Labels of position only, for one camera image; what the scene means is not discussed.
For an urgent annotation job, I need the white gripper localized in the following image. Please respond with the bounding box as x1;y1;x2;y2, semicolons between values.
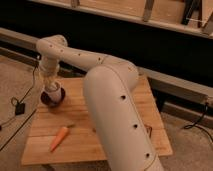
39;56;59;88

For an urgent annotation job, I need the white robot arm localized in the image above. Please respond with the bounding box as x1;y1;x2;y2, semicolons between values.
36;35;164;171

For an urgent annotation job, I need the white ceramic cup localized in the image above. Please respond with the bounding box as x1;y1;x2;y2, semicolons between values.
44;82;62;103

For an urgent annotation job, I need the black power adapter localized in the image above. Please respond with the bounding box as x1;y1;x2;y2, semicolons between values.
15;103;25;115

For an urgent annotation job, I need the orange carrot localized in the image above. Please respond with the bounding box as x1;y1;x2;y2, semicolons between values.
50;125;73;152

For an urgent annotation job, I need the wooden board table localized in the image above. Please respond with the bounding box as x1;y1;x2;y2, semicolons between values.
21;76;173;165

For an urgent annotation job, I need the black cable left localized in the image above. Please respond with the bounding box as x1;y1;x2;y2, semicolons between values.
0;54;43;152

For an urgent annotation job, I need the black cable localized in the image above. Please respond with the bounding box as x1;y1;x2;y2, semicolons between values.
182;102;213;141
0;54;43;152

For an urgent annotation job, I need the black cable right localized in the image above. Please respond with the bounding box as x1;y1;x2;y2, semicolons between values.
182;102;213;141

